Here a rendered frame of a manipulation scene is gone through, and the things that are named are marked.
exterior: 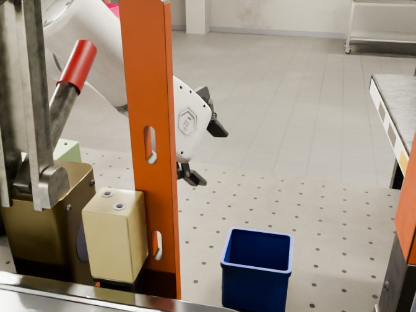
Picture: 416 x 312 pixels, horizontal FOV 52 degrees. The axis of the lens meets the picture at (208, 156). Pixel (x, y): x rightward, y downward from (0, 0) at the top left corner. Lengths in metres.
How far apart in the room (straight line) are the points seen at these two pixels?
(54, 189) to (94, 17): 0.23
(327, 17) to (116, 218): 6.50
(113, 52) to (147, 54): 0.23
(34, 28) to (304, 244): 0.68
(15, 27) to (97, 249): 0.17
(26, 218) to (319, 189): 0.80
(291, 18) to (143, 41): 6.50
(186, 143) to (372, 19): 6.21
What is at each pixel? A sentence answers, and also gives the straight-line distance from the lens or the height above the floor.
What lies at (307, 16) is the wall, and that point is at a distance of 6.74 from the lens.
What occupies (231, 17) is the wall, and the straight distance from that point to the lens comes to 6.92.
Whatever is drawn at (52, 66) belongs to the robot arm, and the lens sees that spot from 0.60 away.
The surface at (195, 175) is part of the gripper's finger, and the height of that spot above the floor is 0.92.
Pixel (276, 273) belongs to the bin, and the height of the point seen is 0.79.
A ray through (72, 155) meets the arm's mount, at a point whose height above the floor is 0.77.
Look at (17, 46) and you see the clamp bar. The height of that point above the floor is 1.16.
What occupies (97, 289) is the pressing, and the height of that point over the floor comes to 1.00.
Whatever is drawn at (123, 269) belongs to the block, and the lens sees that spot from 0.33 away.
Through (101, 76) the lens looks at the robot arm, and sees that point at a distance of 0.53.
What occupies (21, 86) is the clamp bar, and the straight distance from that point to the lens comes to 0.33.
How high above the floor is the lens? 1.23
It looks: 26 degrees down
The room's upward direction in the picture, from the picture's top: straight up
